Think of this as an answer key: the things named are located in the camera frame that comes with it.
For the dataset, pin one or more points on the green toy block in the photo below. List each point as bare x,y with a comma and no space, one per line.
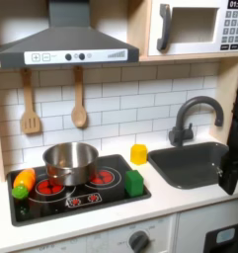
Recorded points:
134,183

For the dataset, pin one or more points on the yellow toy block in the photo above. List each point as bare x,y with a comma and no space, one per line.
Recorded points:
139,154

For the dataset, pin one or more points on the dark grey sink basin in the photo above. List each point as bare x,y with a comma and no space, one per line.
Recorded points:
189,164

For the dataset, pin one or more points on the dark grey tap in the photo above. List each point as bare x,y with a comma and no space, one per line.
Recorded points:
189,122

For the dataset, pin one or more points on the grey oven knob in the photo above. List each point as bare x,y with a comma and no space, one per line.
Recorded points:
138,241

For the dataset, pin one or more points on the white toy microwave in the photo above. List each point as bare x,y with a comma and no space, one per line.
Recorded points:
196,26

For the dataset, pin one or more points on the black toy stove top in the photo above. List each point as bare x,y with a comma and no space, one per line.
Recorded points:
77,194

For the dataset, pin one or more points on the steel cooking pot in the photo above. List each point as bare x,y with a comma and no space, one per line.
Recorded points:
71,162

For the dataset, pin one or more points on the wooden spoon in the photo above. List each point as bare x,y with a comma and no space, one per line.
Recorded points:
79,102

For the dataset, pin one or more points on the grey range hood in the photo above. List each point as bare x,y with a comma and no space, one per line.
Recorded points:
68,42

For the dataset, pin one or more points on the orange toy carrot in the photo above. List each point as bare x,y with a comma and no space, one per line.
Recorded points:
23,183

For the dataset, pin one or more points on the wooden slotted spatula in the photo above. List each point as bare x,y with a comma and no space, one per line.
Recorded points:
29,108

